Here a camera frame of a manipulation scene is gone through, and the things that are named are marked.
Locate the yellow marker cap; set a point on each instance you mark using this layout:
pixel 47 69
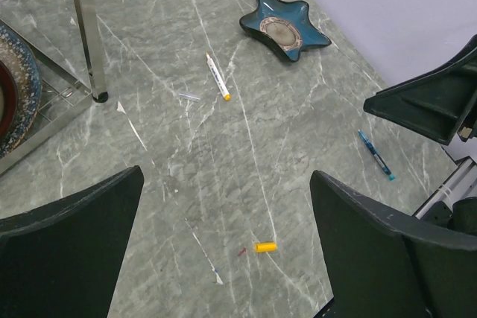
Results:
pixel 265 247

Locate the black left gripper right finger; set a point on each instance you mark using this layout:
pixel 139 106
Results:
pixel 384 263

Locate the blue pen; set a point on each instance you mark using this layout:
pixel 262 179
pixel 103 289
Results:
pixel 376 156

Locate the blue star-shaped dish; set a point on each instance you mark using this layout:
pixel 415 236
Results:
pixel 284 27

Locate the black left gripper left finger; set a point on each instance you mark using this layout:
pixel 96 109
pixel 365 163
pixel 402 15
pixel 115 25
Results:
pixel 63 259

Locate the steel dish rack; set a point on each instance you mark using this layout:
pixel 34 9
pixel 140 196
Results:
pixel 65 40

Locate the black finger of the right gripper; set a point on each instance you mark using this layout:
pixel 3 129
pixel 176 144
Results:
pixel 439 104

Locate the white marker with yellow end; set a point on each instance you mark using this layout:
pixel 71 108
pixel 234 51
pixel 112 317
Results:
pixel 218 78

